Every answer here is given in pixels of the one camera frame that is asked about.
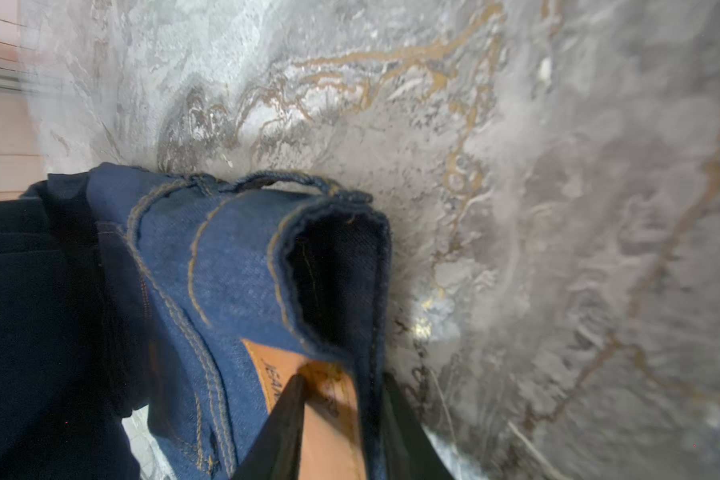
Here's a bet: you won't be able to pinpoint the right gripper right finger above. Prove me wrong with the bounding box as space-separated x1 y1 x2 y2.
382 372 454 480

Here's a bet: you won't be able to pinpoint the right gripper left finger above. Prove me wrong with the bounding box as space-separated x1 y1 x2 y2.
232 374 306 480

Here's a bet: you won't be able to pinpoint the dark blue denim trousers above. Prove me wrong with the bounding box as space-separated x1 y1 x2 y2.
0 163 391 479

